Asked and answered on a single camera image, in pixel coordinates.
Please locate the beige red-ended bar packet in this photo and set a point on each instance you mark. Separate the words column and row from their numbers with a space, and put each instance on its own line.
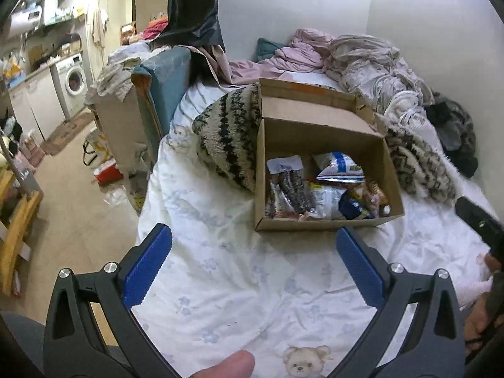
column 277, row 206

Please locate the clear packet of dark sausages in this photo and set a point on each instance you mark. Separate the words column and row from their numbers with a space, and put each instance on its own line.
column 293, row 185

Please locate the red box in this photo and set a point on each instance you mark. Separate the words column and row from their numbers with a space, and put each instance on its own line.
column 108, row 171

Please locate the patterned beige cloth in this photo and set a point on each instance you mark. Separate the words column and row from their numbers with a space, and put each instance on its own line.
column 116, row 75

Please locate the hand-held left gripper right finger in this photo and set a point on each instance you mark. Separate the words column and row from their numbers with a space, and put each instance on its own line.
column 358, row 264

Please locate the yellow wooden rack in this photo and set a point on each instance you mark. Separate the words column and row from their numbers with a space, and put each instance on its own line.
column 21, row 224

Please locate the black plastic bag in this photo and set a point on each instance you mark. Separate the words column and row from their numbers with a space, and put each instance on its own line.
column 193, row 8

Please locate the person's left hand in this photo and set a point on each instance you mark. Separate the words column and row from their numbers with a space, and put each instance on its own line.
column 228, row 366

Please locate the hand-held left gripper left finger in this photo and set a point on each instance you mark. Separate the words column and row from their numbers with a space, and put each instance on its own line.
column 147, row 265

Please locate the beige cabinet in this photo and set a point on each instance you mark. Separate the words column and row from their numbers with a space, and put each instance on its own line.
column 118, row 130

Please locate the hanging white towel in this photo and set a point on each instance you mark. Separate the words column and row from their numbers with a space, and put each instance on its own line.
column 99, row 25

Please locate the red pink clothes pile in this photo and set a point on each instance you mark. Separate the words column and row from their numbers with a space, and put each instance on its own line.
column 155, row 29

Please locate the pink crumpled cloth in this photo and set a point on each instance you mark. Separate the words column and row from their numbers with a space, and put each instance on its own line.
column 299, row 51

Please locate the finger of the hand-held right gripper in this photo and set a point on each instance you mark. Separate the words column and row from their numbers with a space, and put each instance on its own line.
column 478, row 218

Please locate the blue and white snack bag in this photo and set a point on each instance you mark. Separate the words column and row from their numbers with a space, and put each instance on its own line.
column 338, row 167

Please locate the white floral bear bed sheet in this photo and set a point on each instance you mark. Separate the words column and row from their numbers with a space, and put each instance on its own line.
column 236, row 275

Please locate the dark blue yellow snack bag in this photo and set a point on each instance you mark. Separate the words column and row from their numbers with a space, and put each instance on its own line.
column 356, row 208

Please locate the white water heater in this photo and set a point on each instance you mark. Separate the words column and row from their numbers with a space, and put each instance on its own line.
column 33, row 15

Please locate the teal pillow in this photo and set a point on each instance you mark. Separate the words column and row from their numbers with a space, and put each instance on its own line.
column 269, row 47

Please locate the dark clothes pile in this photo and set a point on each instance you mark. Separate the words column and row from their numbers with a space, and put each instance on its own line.
column 454, row 130

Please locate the white kitchen cabinet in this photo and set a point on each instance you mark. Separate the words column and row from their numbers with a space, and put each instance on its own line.
column 39, row 102

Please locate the white yellow shopping bag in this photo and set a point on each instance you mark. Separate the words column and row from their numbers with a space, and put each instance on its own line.
column 96, row 147

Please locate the person's grey clothed leg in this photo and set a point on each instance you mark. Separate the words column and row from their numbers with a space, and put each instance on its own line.
column 19, row 346

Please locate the cream black fuzzy blanket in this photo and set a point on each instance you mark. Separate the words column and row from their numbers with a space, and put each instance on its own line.
column 228, row 134

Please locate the pile of crumpled clothes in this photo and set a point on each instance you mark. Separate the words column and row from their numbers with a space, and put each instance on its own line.
column 366, row 67

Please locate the cardboard box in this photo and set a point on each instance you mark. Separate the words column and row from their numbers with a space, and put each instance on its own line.
column 315, row 126

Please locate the person's right hand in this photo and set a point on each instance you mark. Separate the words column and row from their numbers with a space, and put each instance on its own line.
column 476, row 319

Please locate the brown floor mat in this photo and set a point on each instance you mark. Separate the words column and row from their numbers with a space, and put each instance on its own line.
column 67, row 134

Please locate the white washing machine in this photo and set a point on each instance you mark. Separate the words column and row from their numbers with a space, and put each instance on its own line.
column 75, row 82

